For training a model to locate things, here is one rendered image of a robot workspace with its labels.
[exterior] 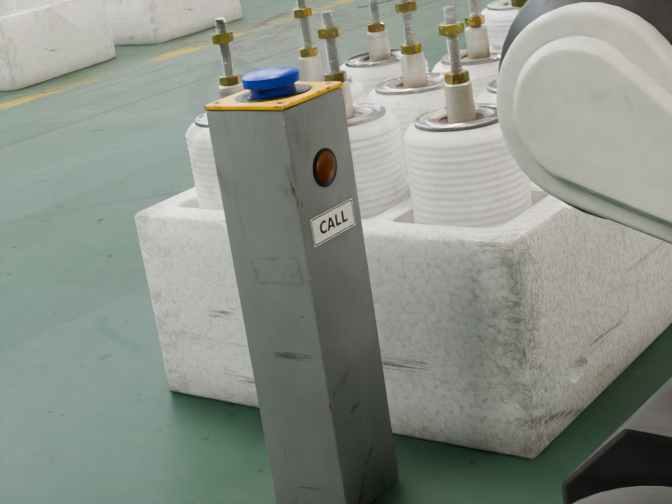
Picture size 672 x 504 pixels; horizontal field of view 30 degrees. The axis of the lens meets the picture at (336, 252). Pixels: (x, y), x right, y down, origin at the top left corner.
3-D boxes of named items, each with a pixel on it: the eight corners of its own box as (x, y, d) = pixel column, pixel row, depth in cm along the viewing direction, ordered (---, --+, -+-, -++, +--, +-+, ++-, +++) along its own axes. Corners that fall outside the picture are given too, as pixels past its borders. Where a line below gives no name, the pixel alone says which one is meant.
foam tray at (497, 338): (713, 283, 126) (704, 108, 120) (534, 462, 97) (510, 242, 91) (391, 255, 149) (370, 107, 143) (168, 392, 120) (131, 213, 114)
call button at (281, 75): (314, 93, 87) (309, 64, 87) (279, 107, 85) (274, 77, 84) (270, 93, 90) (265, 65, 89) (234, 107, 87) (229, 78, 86)
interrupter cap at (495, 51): (481, 50, 129) (480, 43, 129) (534, 54, 123) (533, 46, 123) (425, 66, 125) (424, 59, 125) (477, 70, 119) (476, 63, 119)
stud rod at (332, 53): (343, 101, 105) (330, 11, 103) (332, 102, 105) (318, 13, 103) (346, 98, 106) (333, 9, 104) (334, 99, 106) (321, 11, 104)
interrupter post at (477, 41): (480, 57, 125) (476, 24, 124) (496, 58, 124) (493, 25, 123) (462, 62, 124) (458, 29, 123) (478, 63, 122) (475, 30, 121)
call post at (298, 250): (402, 479, 97) (345, 85, 88) (350, 524, 92) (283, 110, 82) (328, 463, 101) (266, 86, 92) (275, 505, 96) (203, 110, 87)
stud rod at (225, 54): (237, 100, 113) (223, 16, 111) (240, 101, 112) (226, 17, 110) (227, 102, 113) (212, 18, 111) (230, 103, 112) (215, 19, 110)
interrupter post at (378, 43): (386, 59, 132) (382, 28, 131) (396, 61, 130) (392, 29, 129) (366, 63, 132) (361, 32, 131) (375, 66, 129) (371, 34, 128)
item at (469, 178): (519, 357, 99) (495, 134, 93) (410, 349, 103) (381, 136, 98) (560, 311, 106) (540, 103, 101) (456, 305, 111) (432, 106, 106)
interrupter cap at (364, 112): (404, 111, 107) (403, 103, 106) (348, 134, 101) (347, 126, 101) (336, 109, 111) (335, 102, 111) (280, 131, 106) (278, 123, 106)
